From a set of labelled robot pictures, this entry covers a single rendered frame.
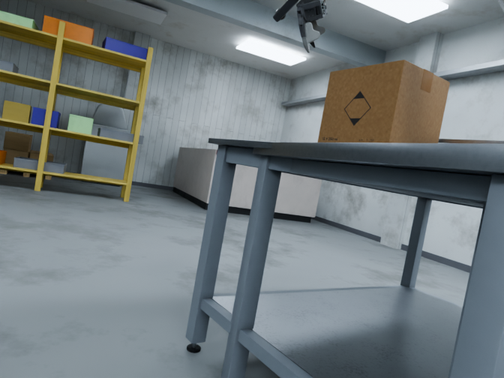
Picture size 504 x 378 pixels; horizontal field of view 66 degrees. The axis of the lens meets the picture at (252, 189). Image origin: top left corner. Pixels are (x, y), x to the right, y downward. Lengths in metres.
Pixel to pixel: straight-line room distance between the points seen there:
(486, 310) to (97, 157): 7.29
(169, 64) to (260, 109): 2.29
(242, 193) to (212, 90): 3.32
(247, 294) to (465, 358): 0.78
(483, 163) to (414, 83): 0.66
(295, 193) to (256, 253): 5.49
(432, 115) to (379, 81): 0.20
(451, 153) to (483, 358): 0.30
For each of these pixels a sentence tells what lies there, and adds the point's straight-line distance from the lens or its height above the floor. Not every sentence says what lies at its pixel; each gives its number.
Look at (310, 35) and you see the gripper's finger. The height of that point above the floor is 1.20.
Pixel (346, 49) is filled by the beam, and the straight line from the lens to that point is 6.67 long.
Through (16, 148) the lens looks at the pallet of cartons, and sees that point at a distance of 7.25.
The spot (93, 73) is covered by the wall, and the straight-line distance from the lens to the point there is 8.55.
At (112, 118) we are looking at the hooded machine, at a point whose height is 1.22.
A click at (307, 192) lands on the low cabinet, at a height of 0.53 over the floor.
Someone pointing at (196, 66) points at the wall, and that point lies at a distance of 8.91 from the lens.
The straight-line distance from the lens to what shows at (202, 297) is 1.55.
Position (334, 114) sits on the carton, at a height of 0.97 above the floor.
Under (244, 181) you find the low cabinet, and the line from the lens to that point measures 6.29.
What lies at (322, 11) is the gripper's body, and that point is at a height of 1.27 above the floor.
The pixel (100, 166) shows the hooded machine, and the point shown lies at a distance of 7.65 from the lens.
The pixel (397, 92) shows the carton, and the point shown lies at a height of 1.02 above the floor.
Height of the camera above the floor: 0.73
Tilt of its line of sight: 3 degrees down
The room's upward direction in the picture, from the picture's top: 10 degrees clockwise
